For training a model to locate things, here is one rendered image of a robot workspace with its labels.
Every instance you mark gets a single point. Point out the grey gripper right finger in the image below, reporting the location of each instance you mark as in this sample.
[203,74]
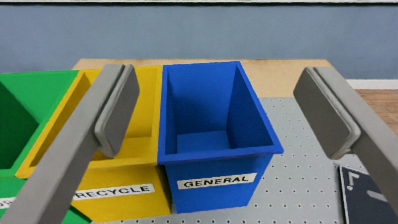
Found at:
[343,123]

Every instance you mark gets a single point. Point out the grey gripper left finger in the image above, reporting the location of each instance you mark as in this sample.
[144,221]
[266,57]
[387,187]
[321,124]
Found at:
[98,124]

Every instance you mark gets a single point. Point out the yellow recycling bin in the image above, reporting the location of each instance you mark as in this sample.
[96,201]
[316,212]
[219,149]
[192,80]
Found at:
[120,189]

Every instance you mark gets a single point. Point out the grey perforated base plate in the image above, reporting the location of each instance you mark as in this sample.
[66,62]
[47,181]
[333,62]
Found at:
[300,186]

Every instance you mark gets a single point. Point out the green returns bin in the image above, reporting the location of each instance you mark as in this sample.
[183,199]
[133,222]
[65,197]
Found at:
[27,102]

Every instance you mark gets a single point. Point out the blue bin labelled general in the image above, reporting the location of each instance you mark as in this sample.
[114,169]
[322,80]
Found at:
[207,111]

